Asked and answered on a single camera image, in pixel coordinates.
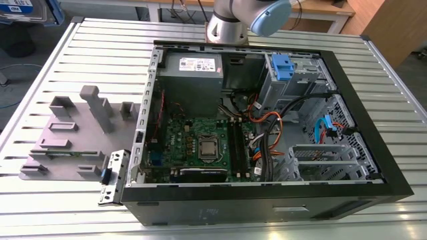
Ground blue data wire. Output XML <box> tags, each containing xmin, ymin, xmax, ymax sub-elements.
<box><xmin>313</xmin><ymin>114</ymin><xmax>335</xmax><ymax>146</ymax></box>

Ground disk power wire black connector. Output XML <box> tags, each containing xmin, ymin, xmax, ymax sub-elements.
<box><xmin>329</xmin><ymin>121</ymin><xmax>361</xmax><ymax>138</ymax></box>

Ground hard disk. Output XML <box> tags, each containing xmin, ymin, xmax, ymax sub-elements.
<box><xmin>0</xmin><ymin>0</ymin><xmax>66</xmax><ymax>26</ymax></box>

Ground grey metal disk bay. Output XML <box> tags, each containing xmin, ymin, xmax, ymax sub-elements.
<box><xmin>287</xmin><ymin>143</ymin><xmax>382</xmax><ymax>183</ymax></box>

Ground metal CPU socket cover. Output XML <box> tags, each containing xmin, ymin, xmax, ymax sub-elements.
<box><xmin>195</xmin><ymin>133</ymin><xmax>225</xmax><ymax>163</ymax></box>

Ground green motherboard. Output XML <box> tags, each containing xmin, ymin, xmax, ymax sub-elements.
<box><xmin>139</xmin><ymin>117</ymin><xmax>267</xmax><ymax>184</ymax></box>

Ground silver CPU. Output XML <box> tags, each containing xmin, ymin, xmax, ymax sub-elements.
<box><xmin>199</xmin><ymin>141</ymin><xmax>219</xmax><ymax>157</ymax></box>

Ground black RAM slot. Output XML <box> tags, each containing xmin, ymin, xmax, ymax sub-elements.
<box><xmin>227</xmin><ymin>117</ymin><xmax>245</xmax><ymax>179</ymax></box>

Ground grey power supply unit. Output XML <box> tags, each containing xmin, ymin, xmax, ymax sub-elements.
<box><xmin>155</xmin><ymin>52</ymin><xmax>226</xmax><ymax>120</ymax></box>

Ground black graphics card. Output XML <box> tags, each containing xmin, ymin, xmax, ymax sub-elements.
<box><xmin>169</xmin><ymin>166</ymin><xmax>231</xmax><ymax>184</ymax></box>

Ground blue drive cage latch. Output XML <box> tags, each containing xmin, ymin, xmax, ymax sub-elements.
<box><xmin>271</xmin><ymin>53</ymin><xmax>298</xmax><ymax>82</ymax></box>

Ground black PC case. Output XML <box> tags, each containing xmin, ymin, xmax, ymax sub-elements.
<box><xmin>119</xmin><ymin>38</ymin><xmax>415</xmax><ymax>226</ymax></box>

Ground grey parts rack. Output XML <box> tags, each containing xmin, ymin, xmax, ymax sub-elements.
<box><xmin>18</xmin><ymin>84</ymin><xmax>143</xmax><ymax>182</ymax></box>

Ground green RAM stick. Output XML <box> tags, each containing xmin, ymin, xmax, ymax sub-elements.
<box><xmin>44</xmin><ymin>149</ymin><xmax>99</xmax><ymax>158</ymax></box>

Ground brown wooden cabinet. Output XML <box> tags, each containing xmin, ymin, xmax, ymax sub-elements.
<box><xmin>362</xmin><ymin>0</ymin><xmax>427</xmax><ymax>68</ymax></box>

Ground black round bin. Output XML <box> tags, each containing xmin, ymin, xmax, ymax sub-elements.
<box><xmin>0</xmin><ymin>23</ymin><xmax>38</xmax><ymax>59</ymax></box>

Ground yellow black power wires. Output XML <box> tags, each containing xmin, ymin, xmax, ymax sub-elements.
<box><xmin>218</xmin><ymin>103</ymin><xmax>245</xmax><ymax>120</ymax></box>

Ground thin red wire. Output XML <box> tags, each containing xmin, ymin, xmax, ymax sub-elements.
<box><xmin>150</xmin><ymin>88</ymin><xmax>169</xmax><ymax>146</ymax></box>

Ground orange yellow power wires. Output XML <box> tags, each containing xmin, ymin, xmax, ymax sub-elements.
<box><xmin>249</xmin><ymin>93</ymin><xmax>287</xmax><ymax>165</ymax></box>

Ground thick black cable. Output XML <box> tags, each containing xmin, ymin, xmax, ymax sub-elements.
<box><xmin>261</xmin><ymin>91</ymin><xmax>339</xmax><ymax>182</ymax></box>

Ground silver hinged slot bracket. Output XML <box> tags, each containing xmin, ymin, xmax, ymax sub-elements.
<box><xmin>98</xmin><ymin>148</ymin><xmax>133</xmax><ymax>207</ymax></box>

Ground white table frame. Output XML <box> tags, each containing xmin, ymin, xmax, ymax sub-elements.
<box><xmin>63</xmin><ymin>0</ymin><xmax>215</xmax><ymax>23</ymax></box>

